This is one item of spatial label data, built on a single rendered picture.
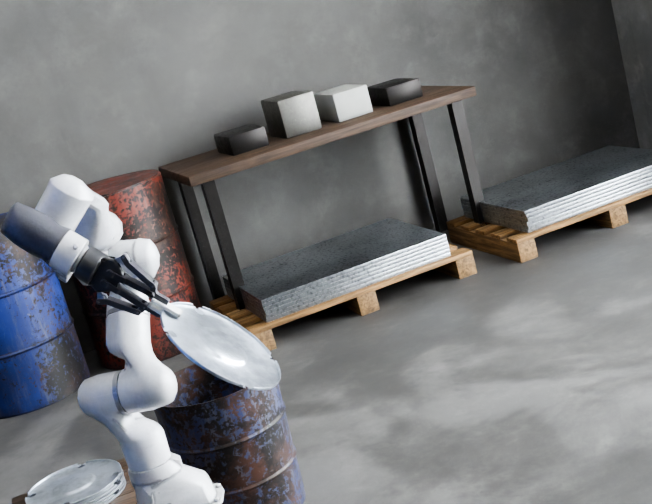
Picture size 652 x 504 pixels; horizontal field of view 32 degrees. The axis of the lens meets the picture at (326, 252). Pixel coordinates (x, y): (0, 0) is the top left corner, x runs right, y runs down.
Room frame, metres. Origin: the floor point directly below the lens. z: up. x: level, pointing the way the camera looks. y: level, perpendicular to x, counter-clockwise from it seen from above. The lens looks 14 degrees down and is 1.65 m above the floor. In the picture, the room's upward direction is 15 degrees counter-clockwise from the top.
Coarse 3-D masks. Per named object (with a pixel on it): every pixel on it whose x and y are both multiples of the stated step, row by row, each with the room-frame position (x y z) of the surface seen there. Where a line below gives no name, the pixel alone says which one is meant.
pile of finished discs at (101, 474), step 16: (80, 464) 3.26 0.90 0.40; (96, 464) 3.23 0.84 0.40; (112, 464) 3.19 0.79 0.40; (48, 480) 3.20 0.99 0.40; (64, 480) 3.15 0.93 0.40; (80, 480) 3.12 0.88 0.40; (96, 480) 3.10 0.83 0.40; (112, 480) 3.07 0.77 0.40; (32, 496) 3.13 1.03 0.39; (48, 496) 3.08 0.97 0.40; (64, 496) 3.05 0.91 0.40; (80, 496) 3.02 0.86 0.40; (96, 496) 3.00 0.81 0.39; (112, 496) 3.04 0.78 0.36
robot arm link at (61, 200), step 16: (64, 176) 2.43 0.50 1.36; (48, 192) 2.41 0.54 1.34; (64, 192) 2.39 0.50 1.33; (80, 192) 2.41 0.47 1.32; (48, 208) 2.40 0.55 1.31; (64, 208) 2.39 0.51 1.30; (80, 208) 2.41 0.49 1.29; (96, 208) 2.54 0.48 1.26; (64, 224) 2.40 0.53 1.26; (80, 224) 2.60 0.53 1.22; (96, 224) 2.59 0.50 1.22; (112, 224) 2.66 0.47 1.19; (96, 240) 2.60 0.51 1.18
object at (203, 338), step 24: (168, 312) 2.31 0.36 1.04; (192, 312) 2.38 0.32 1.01; (216, 312) 2.43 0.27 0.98; (168, 336) 2.20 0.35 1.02; (192, 336) 2.26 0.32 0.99; (216, 336) 2.31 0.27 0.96; (240, 336) 2.39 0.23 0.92; (192, 360) 2.16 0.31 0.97; (216, 360) 2.22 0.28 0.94; (240, 360) 2.26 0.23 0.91; (264, 360) 2.34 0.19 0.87; (240, 384) 2.16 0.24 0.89; (264, 384) 2.23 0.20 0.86
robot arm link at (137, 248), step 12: (120, 240) 2.79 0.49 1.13; (132, 240) 2.77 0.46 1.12; (144, 240) 2.76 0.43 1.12; (108, 252) 2.74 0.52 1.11; (120, 252) 2.74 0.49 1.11; (132, 252) 2.73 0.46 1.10; (144, 252) 2.73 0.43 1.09; (156, 252) 2.76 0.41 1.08; (120, 264) 2.72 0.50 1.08; (144, 264) 2.72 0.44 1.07; (156, 264) 2.75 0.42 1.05; (132, 276) 2.73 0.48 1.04; (132, 288) 2.76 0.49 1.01; (108, 312) 2.75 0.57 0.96; (144, 312) 2.75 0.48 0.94
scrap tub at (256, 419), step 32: (192, 384) 3.66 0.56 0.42; (224, 384) 3.68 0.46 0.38; (160, 416) 3.37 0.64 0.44; (192, 416) 3.29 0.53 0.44; (224, 416) 3.28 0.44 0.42; (256, 416) 3.32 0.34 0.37; (192, 448) 3.31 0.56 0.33; (224, 448) 3.28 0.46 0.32; (256, 448) 3.31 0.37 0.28; (288, 448) 3.41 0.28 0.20; (224, 480) 3.29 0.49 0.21; (256, 480) 3.30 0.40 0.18; (288, 480) 3.37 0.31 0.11
